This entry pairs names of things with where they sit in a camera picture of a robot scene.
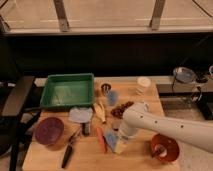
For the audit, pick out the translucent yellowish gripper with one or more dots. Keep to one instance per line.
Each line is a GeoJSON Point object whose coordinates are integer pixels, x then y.
{"type": "Point", "coordinates": [121, 144]}

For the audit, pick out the blue and yellow sponge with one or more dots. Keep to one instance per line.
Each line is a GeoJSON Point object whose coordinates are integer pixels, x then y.
{"type": "Point", "coordinates": [111, 140]}

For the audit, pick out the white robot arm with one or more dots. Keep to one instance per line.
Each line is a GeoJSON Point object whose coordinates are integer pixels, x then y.
{"type": "Point", "coordinates": [137, 116]}

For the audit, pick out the translucent blue plastic cup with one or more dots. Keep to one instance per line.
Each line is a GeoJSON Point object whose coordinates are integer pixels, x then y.
{"type": "Point", "coordinates": [112, 97]}

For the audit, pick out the small dark metal cup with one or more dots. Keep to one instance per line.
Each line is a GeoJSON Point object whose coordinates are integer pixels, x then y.
{"type": "Point", "coordinates": [105, 88]}

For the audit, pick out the white plastic cup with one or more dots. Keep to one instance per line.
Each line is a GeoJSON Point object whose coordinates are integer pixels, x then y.
{"type": "Point", "coordinates": [143, 84]}

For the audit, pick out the grey rectangular block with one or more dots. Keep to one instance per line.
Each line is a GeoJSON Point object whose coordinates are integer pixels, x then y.
{"type": "Point", "coordinates": [116, 124]}

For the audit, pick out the orange carrot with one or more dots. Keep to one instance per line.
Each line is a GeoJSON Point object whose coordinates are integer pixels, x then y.
{"type": "Point", "coordinates": [101, 139]}

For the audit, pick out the bunch of dark grapes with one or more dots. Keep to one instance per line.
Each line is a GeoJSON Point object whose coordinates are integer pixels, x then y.
{"type": "Point", "coordinates": [119, 110]}

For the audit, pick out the orange bowl with utensil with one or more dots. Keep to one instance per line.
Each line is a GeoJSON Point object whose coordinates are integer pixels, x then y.
{"type": "Point", "coordinates": [164, 148]}

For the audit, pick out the yellow banana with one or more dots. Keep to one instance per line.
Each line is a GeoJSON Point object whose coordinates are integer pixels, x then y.
{"type": "Point", "coordinates": [100, 111]}

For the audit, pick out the green plastic tray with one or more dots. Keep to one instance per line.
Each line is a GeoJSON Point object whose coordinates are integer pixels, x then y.
{"type": "Point", "coordinates": [64, 91]}

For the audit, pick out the black chair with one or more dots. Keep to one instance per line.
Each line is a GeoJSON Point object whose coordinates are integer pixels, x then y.
{"type": "Point", "coordinates": [12, 130]}

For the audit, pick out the black handled scissors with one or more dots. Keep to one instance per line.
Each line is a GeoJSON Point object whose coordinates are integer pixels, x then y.
{"type": "Point", "coordinates": [69, 148]}

